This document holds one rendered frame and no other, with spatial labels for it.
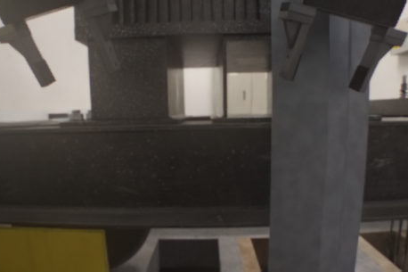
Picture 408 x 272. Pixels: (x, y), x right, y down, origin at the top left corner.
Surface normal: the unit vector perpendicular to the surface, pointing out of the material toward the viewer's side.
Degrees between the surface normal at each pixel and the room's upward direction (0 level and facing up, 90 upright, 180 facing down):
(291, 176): 90
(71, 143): 90
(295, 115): 90
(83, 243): 90
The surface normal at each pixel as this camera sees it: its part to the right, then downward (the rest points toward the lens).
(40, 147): -0.02, 0.11
